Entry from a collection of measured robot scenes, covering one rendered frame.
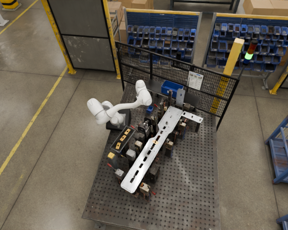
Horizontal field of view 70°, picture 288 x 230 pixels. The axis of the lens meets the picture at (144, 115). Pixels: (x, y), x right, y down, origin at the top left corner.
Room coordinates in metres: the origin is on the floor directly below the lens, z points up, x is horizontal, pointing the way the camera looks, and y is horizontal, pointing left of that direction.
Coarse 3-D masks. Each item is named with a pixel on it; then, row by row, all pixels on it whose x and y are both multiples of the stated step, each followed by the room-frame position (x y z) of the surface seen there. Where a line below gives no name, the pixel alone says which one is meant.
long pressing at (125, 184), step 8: (168, 112) 1.85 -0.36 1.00; (176, 112) 1.84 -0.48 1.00; (160, 120) 1.71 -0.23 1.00; (168, 120) 1.70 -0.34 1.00; (176, 120) 1.70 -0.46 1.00; (160, 128) 1.58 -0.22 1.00; (168, 128) 1.57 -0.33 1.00; (160, 136) 1.45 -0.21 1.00; (152, 144) 1.34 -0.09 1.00; (160, 144) 1.33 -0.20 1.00; (144, 152) 1.22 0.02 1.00; (152, 152) 1.22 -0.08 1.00; (136, 160) 1.12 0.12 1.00; (152, 160) 1.11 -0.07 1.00; (136, 168) 1.02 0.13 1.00; (144, 168) 1.01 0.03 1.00; (128, 176) 0.92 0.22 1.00; (136, 176) 0.92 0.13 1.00; (128, 184) 0.83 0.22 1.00; (136, 184) 0.82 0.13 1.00
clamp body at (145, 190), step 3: (144, 183) 0.81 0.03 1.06; (144, 186) 0.78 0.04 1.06; (147, 186) 0.78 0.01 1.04; (141, 189) 0.75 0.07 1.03; (144, 189) 0.74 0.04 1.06; (147, 189) 0.74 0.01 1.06; (150, 189) 0.76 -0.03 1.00; (141, 192) 0.76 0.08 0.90; (144, 192) 0.74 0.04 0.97; (147, 192) 0.71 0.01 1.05; (141, 195) 0.76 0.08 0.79; (144, 195) 0.74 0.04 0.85; (147, 195) 0.71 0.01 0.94; (150, 195) 0.77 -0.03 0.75; (144, 198) 0.74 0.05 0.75; (147, 198) 0.72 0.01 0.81
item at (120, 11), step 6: (108, 6) 5.24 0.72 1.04; (114, 6) 5.23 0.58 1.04; (120, 6) 5.26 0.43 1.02; (120, 12) 5.18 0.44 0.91; (120, 18) 5.12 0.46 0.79; (120, 24) 4.92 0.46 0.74; (120, 30) 4.68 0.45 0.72; (120, 36) 4.68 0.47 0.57; (126, 36) 4.66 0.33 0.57; (126, 42) 4.67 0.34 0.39; (126, 48) 4.67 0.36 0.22; (120, 54) 4.70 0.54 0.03
